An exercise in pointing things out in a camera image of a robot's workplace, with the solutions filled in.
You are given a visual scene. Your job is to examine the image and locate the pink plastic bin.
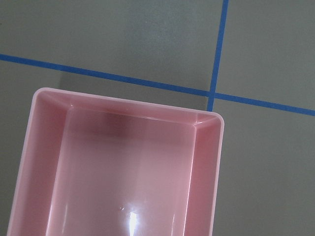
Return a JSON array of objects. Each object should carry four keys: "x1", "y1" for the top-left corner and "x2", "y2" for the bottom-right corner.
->
[{"x1": 7, "y1": 88, "x2": 224, "y2": 236}]

